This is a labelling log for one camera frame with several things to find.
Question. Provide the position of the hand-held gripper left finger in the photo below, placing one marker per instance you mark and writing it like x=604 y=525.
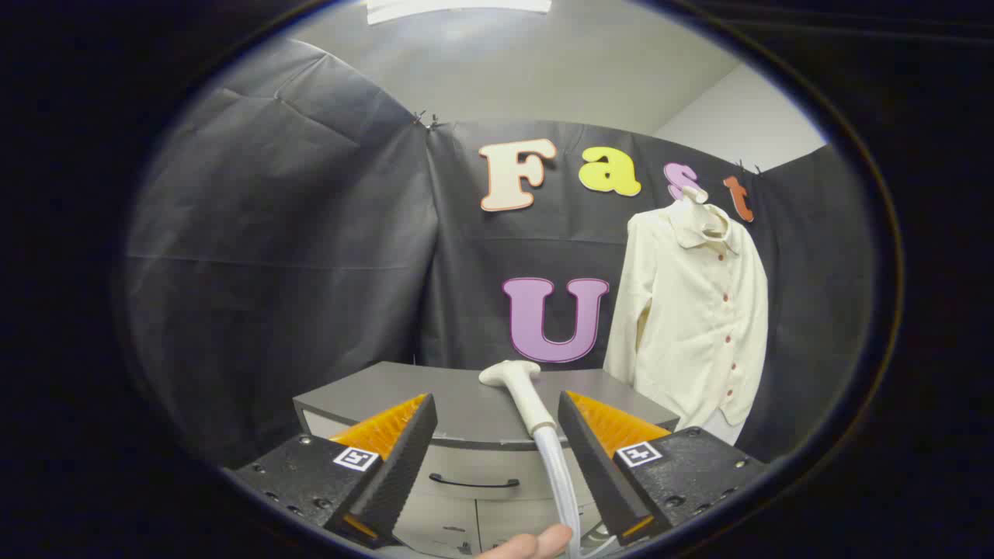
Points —
x=400 y=466

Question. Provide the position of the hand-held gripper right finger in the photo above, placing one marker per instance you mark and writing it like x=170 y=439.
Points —
x=598 y=473

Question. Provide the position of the white garment steamer head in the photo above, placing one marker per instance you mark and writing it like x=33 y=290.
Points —
x=524 y=400

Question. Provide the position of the cream button-up shirt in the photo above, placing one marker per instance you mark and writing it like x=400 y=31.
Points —
x=691 y=310

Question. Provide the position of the white clothes hanger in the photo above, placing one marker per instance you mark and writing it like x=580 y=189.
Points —
x=693 y=194

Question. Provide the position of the white cabinet with grey top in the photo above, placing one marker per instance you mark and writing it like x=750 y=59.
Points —
x=466 y=404

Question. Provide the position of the white hanging cloth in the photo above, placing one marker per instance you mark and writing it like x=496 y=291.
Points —
x=722 y=427

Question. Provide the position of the black backdrop cloth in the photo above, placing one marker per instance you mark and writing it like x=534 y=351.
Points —
x=311 y=272

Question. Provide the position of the pair of metal clips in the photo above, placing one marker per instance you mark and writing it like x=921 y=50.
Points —
x=425 y=120
x=747 y=166

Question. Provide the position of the ceiling light panel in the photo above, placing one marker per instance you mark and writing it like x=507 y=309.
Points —
x=458 y=8

